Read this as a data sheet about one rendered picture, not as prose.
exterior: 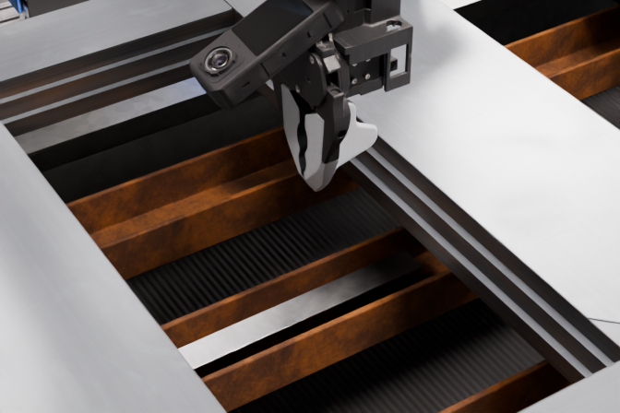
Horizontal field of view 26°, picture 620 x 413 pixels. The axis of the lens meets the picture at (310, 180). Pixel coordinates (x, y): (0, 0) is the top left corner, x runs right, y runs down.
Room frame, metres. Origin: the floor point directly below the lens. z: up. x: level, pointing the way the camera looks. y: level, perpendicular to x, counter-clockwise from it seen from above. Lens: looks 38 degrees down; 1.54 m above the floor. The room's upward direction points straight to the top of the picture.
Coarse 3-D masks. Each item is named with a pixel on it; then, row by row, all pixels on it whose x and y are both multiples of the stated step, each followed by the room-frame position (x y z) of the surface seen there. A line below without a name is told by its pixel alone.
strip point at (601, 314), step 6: (618, 300) 0.72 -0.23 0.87; (606, 306) 0.72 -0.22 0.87; (612, 306) 0.72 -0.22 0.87; (618, 306) 0.72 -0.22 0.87; (594, 312) 0.71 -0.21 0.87; (600, 312) 0.71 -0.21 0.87; (606, 312) 0.71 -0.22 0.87; (612, 312) 0.71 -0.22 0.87; (618, 312) 0.71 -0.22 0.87; (588, 318) 0.70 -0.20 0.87; (594, 318) 0.70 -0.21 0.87; (600, 318) 0.70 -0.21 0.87; (606, 318) 0.70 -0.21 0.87; (612, 318) 0.70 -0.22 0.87; (618, 318) 0.70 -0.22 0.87
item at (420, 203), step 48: (144, 48) 1.09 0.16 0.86; (192, 48) 1.11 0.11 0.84; (0, 96) 1.01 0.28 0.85; (48, 96) 1.03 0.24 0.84; (96, 96) 1.05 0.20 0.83; (384, 144) 0.92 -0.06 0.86; (384, 192) 0.90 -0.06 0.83; (432, 192) 0.86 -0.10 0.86; (432, 240) 0.84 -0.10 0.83; (480, 240) 0.81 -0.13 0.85; (480, 288) 0.78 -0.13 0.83; (528, 288) 0.76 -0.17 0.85; (528, 336) 0.73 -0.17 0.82; (576, 336) 0.70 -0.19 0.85
